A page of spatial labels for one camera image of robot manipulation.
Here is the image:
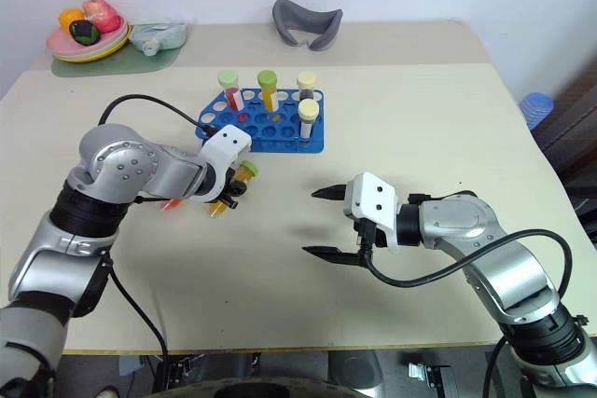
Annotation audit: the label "light green plate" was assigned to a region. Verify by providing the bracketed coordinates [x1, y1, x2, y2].
[49, 24, 132, 61]

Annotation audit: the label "dark tube with cream cap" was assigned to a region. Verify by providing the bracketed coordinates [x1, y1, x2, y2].
[297, 71, 319, 103]

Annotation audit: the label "clear plastic bag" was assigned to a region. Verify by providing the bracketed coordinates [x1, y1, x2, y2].
[127, 19, 190, 57]

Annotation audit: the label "yellow plate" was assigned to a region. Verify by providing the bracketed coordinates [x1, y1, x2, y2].
[51, 30, 133, 64]

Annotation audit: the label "red apple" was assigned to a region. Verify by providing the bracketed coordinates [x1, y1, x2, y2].
[82, 0, 123, 34]

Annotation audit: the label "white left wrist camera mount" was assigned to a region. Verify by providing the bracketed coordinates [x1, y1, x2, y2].
[189, 123, 254, 206]

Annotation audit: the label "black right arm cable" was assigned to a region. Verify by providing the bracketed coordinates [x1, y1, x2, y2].
[482, 336, 510, 398]
[359, 228, 575, 307]

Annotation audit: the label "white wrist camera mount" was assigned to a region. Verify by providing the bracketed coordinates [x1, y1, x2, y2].
[341, 172, 400, 254]
[189, 123, 254, 206]

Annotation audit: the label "dark brown fabric seat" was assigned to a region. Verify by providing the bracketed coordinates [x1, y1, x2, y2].
[535, 56, 597, 218]

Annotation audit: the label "yellow tube with green cap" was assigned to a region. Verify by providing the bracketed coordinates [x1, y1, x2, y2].
[257, 70, 282, 122]
[232, 160, 259, 185]

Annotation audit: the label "black and green fruit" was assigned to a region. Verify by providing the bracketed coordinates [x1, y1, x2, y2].
[68, 19, 101, 46]

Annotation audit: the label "grey foam face pad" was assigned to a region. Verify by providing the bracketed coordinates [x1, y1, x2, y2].
[271, 0, 344, 52]

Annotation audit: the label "stacked plates with toy food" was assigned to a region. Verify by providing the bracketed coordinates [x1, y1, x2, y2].
[46, 15, 129, 56]

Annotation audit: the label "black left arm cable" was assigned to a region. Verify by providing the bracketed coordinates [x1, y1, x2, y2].
[105, 257, 170, 398]
[98, 93, 220, 136]

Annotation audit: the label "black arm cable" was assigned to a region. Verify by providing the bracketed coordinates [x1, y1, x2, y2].
[105, 257, 170, 398]
[482, 336, 510, 398]
[98, 93, 220, 136]
[359, 228, 575, 307]

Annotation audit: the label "blue test tube rack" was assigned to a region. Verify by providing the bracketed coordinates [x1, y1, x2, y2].
[198, 89, 325, 155]

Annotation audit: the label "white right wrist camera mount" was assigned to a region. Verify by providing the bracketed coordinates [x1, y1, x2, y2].
[341, 172, 400, 254]

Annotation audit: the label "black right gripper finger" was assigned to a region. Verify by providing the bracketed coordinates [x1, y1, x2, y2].
[310, 184, 347, 202]
[301, 244, 364, 268]

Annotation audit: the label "orange fruit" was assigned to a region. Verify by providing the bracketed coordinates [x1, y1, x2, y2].
[58, 7, 87, 29]

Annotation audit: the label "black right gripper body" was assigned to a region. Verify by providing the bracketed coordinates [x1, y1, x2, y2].
[352, 215, 389, 255]

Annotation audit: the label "clear tube with cream cap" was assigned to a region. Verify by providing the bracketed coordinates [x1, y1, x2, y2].
[298, 98, 321, 144]

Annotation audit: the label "dark rounded shape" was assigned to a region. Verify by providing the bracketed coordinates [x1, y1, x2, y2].
[153, 377, 365, 398]

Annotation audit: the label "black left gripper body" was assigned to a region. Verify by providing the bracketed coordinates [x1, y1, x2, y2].
[215, 166, 244, 206]

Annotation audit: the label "red tube with green cap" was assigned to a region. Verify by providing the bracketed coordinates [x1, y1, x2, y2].
[216, 70, 248, 122]

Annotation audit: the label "green table mat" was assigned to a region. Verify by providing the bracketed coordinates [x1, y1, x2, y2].
[49, 38, 188, 78]

